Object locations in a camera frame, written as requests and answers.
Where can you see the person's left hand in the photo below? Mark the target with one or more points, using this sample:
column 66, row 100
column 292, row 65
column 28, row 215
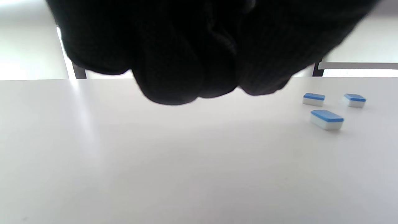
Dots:
column 202, row 40

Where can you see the single blue mahjong tile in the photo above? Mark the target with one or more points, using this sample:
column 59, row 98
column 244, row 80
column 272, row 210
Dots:
column 354, row 101
column 326, row 119
column 314, row 99

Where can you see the wide white roller blind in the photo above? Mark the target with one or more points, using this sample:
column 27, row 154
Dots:
column 303, row 73

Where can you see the grey roller blind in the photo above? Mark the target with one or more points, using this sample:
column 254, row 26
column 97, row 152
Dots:
column 367, row 43
column 25, row 46

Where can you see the black window frame post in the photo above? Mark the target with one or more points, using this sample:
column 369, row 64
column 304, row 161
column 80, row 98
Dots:
column 317, row 70
column 79, row 71

